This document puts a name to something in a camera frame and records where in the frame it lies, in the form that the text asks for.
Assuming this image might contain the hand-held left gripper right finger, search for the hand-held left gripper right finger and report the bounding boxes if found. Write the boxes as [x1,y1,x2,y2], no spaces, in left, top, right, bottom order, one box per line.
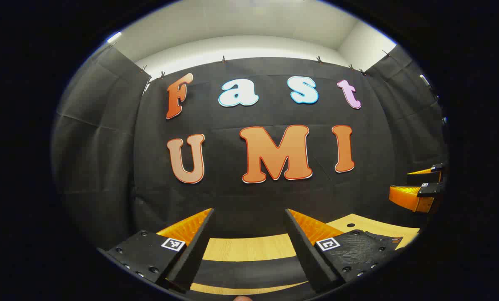
[283,208,405,294]

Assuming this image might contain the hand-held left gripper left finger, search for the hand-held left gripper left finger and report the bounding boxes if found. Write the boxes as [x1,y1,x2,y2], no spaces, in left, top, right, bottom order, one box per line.
[96,208,215,294]

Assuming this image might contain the dark blue jeans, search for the dark blue jeans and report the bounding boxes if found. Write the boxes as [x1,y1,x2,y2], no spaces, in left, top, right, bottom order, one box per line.
[190,256,313,292]

